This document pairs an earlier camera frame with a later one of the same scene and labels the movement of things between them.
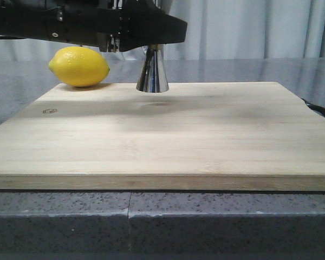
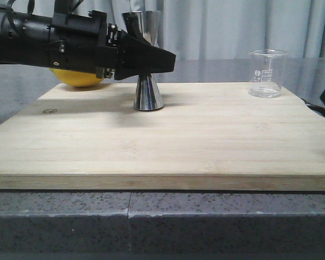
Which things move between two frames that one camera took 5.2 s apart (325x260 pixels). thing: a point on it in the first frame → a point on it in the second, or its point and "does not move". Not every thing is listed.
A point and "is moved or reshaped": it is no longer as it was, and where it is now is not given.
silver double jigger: (153, 78) is moved or reshaped
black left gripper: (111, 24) → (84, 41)
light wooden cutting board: (193, 136) does not move
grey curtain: (216, 30) does not move
